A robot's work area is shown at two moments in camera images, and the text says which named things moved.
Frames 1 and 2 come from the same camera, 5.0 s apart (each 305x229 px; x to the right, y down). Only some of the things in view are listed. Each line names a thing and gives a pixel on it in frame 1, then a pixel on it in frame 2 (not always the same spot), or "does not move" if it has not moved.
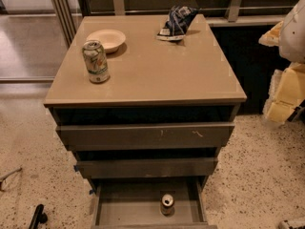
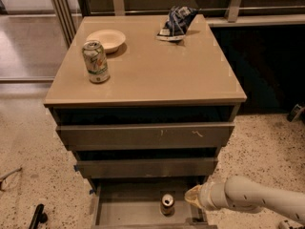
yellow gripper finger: x=286 y=90 → x=211 y=195
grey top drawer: x=146 y=136 does not move
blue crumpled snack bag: x=177 y=24 does not move
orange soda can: x=168 y=204 does not move
